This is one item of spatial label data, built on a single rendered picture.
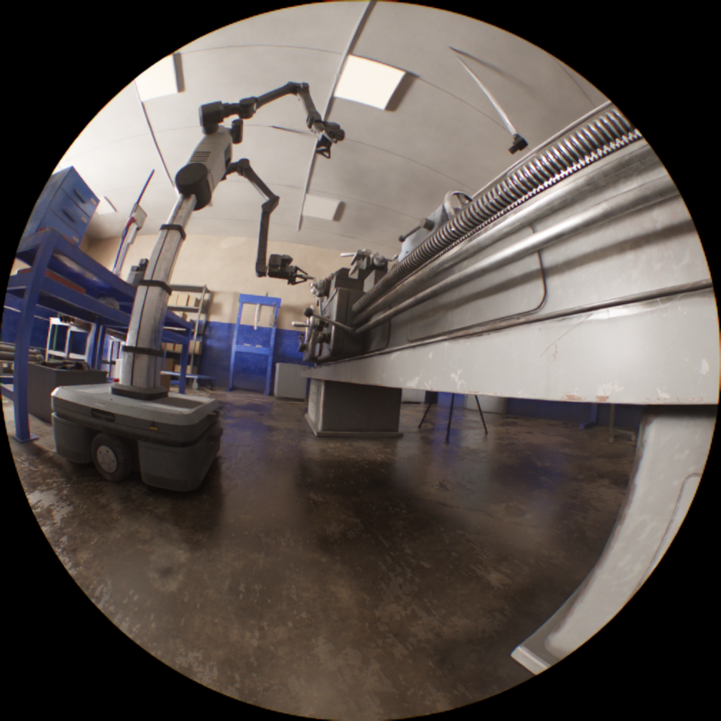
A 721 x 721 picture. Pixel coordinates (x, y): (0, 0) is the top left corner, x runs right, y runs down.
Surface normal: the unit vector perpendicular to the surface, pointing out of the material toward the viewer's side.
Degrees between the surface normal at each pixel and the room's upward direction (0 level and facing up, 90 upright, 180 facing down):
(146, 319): 90
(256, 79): 180
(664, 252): 90
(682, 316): 90
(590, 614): 90
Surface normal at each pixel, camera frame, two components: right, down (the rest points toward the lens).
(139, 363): 0.37, -0.05
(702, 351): -0.94, -0.11
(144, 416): 0.33, -0.74
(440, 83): -0.08, 0.99
